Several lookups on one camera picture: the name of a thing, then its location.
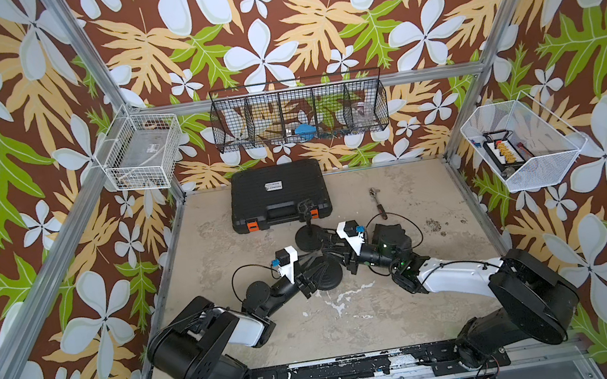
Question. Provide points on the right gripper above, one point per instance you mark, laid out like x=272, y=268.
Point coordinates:
x=350, y=260

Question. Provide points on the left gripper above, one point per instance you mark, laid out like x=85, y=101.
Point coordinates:
x=302, y=282

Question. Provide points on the black round base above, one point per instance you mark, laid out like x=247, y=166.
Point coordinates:
x=328, y=276
x=309, y=238

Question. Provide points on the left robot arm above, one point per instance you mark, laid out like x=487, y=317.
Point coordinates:
x=193, y=345

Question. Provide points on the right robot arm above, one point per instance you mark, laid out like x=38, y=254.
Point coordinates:
x=536, y=302

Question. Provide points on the black phone holder plate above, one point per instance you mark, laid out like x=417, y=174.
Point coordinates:
x=391, y=237

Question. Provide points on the black plastic tool case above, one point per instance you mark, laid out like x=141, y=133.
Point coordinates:
x=268, y=196

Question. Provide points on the blue object in basket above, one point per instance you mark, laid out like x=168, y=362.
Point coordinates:
x=306, y=132

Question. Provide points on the screw box in basket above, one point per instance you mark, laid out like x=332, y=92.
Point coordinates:
x=502, y=151

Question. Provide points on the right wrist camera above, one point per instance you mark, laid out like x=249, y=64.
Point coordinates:
x=352, y=234

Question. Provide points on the red handled ratchet wrench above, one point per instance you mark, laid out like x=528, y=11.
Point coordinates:
x=373, y=192

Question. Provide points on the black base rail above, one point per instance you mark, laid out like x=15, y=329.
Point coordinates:
x=440, y=357

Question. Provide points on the black wire basket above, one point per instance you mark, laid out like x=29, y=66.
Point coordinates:
x=337, y=104

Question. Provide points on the white wire basket right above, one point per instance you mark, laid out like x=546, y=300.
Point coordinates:
x=550, y=144

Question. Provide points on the white wire basket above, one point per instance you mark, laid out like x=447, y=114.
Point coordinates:
x=139, y=150
x=550, y=144

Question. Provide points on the white wire basket left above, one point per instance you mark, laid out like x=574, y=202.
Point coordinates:
x=139, y=150

